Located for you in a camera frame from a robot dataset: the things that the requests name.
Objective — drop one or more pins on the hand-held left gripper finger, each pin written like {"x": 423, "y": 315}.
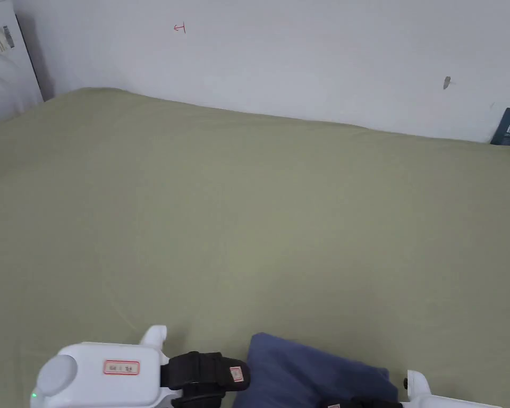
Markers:
{"x": 208, "y": 372}
{"x": 202, "y": 400}

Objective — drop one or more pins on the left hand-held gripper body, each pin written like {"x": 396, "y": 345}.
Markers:
{"x": 93, "y": 382}

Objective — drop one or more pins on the white washing machine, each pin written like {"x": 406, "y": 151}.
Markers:
{"x": 21, "y": 63}

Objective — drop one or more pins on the bed with pale green sheet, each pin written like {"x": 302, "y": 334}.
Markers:
{"x": 238, "y": 212}

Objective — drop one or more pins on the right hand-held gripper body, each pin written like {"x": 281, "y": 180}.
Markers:
{"x": 425, "y": 399}

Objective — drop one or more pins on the dark blue garment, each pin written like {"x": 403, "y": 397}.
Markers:
{"x": 306, "y": 374}

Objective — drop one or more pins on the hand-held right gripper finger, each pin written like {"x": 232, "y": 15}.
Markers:
{"x": 365, "y": 403}

